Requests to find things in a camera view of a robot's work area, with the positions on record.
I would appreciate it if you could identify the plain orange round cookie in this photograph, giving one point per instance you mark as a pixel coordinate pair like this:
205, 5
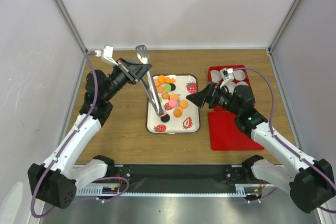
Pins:
159, 89

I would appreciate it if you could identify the round waffle cookie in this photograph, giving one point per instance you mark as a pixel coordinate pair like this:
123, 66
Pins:
183, 104
174, 96

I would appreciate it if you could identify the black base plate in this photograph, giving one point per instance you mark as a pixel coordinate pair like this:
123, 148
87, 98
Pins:
184, 179

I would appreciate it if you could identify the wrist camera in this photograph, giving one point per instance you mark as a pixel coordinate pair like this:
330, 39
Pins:
227, 75
106, 55

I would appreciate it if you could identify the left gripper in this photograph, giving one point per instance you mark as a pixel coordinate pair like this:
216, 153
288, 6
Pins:
133, 72

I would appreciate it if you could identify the left cable duct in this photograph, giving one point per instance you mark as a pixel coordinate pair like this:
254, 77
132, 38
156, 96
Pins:
99, 190

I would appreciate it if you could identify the white strawberry tray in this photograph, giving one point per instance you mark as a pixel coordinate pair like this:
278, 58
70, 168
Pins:
189, 122

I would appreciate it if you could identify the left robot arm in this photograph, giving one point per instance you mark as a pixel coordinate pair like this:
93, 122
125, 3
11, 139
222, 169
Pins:
55, 181

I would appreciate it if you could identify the right cable duct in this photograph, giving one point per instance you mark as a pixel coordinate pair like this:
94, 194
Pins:
254, 189

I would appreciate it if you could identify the cable duct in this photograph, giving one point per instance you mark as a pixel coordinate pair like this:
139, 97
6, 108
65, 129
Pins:
254, 189
99, 190

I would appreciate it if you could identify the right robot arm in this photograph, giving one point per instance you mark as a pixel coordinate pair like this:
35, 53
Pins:
309, 182

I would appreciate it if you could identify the red box lid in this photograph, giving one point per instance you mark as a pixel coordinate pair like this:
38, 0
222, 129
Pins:
225, 136

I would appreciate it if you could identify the white paper cup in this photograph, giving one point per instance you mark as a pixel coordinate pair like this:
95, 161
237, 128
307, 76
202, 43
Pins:
216, 76
230, 85
242, 83
239, 75

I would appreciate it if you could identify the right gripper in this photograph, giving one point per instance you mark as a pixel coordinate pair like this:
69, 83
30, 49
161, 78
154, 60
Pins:
209, 95

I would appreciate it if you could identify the waffle cookie top left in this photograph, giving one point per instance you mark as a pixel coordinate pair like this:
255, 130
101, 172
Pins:
156, 82

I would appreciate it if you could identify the orange fish cookie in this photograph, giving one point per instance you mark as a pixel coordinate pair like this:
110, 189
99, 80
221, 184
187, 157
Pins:
169, 80

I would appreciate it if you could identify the metal serving tongs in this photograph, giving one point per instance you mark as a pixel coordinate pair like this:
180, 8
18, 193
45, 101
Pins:
149, 87

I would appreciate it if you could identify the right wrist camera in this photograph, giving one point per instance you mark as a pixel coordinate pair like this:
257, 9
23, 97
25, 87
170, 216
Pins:
227, 75

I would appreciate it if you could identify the orange swirl cookie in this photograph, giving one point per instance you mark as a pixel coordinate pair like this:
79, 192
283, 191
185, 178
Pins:
165, 96

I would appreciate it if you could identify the orange flower cookie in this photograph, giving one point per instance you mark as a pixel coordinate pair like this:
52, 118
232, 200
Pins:
177, 113

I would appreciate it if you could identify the green cookie upper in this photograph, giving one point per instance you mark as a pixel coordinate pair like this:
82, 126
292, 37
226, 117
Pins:
167, 88

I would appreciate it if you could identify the red cookie box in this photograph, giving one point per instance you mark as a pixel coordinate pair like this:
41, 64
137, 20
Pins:
242, 99

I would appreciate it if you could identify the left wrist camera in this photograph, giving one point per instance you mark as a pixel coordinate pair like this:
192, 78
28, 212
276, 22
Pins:
106, 55

